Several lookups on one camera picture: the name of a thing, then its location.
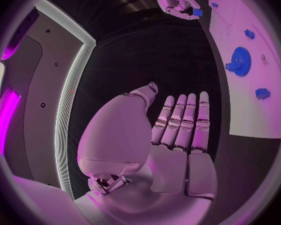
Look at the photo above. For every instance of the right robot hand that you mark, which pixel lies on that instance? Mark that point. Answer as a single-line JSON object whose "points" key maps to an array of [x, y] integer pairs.
{"points": [[171, 0]]}

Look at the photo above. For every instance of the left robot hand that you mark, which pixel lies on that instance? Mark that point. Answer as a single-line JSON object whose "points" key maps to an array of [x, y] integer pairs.
{"points": [[121, 135]]}

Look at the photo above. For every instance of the blue block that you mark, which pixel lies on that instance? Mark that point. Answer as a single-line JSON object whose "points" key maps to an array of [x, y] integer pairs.
{"points": [[262, 93], [197, 12]]}

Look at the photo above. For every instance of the white task board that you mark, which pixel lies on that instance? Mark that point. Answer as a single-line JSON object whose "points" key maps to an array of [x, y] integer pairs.
{"points": [[253, 97]]}

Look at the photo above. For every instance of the small blue peg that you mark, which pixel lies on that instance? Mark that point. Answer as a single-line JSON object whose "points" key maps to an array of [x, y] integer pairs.
{"points": [[214, 4]]}

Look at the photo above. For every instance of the small blue plug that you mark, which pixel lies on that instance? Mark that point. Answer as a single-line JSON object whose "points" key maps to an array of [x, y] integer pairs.
{"points": [[229, 67]]}

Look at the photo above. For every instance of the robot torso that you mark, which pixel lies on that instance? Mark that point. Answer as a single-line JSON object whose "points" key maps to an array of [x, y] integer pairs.
{"points": [[51, 78]]}

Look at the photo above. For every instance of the blue gear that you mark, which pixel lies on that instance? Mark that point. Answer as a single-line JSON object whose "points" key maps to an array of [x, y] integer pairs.
{"points": [[241, 61]]}

